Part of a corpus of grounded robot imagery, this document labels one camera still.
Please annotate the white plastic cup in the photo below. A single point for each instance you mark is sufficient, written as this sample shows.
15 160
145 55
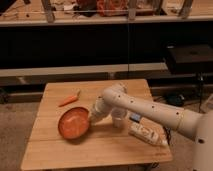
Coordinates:
118 115

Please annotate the white packaged bottle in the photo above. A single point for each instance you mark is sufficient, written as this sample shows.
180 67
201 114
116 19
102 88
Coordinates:
146 134

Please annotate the black equipment case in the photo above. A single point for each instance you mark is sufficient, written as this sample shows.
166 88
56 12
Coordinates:
190 59

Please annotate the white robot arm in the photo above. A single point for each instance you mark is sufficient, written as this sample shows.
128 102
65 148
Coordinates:
195 126

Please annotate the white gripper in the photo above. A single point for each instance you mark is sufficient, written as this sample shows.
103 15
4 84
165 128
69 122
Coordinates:
100 110

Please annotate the wooden table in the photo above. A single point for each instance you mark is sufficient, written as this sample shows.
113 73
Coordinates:
103 145

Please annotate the orange toy carrot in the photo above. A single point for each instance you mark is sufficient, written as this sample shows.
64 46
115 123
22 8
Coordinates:
69 99

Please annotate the orange clutter on shelf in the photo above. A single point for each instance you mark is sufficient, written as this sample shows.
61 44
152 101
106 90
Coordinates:
111 7

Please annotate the orange ceramic bowl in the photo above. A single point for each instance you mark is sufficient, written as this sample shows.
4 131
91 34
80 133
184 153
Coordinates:
74 123

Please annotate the small blue object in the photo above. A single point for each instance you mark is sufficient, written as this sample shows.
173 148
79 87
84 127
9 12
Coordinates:
135 117

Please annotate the long shelf bench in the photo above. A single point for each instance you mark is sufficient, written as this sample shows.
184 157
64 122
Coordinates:
15 13

